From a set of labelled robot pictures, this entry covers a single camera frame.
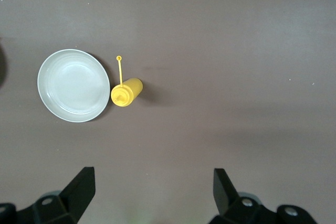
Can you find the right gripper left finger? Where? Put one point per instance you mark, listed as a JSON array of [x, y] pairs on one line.
[[78, 195]]

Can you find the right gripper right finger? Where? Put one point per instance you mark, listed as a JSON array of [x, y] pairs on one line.
[[225, 200]]

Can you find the yellow squeeze bottle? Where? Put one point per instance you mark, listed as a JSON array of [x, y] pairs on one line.
[[128, 90]]

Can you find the beige round plate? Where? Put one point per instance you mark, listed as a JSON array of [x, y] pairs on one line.
[[73, 85]]

